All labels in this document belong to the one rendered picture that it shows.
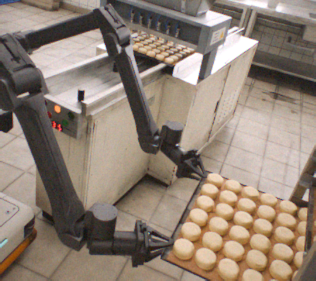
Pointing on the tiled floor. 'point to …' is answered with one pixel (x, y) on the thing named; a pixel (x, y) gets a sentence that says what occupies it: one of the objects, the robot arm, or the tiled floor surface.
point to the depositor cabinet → (199, 103)
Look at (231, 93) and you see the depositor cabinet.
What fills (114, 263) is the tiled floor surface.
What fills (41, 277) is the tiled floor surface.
